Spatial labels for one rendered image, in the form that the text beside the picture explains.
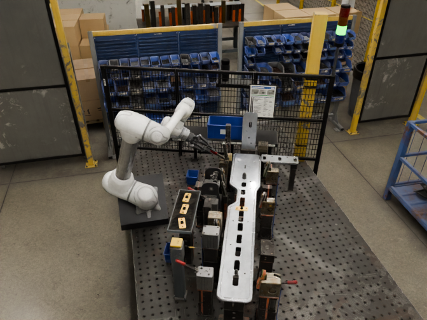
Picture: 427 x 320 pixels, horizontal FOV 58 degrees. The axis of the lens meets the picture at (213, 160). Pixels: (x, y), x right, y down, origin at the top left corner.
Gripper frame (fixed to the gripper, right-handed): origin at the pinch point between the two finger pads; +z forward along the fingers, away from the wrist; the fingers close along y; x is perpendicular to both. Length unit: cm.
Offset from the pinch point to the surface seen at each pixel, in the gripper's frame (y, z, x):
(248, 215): 5, 34, -53
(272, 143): 16, 46, 33
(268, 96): 40, 24, 54
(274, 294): 12, 49, -109
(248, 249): 6, 35, -82
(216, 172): 7.7, 5.2, -32.5
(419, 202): 28, 222, 77
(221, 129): 0.4, 5.6, 35.2
